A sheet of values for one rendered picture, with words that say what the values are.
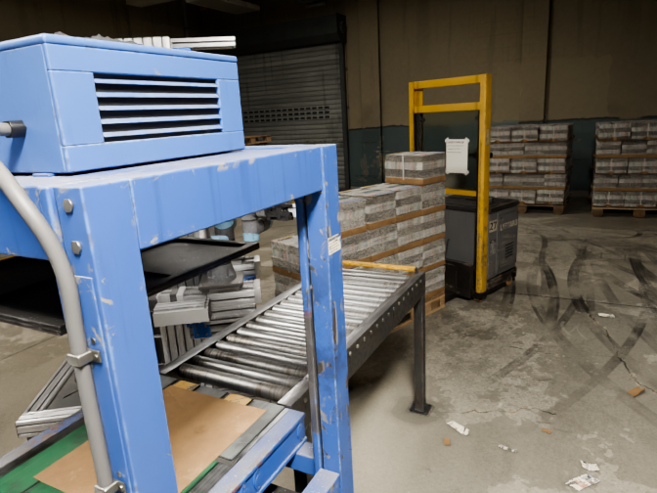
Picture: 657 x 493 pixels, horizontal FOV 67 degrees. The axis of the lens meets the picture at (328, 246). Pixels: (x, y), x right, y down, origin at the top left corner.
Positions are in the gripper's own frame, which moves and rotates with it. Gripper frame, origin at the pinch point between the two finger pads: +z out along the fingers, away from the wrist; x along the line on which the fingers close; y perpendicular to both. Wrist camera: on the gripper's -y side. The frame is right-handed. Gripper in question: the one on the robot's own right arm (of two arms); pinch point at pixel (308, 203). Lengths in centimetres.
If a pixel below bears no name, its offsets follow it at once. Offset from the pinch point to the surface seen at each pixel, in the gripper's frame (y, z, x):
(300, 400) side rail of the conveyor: 55, 24, 75
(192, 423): 57, -1, 95
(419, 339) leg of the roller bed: 74, 44, -50
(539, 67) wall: -198, 150, -727
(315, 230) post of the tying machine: 1, 38, 100
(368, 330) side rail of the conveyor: 48, 33, 25
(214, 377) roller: 54, -9, 69
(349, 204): 5, -10, -105
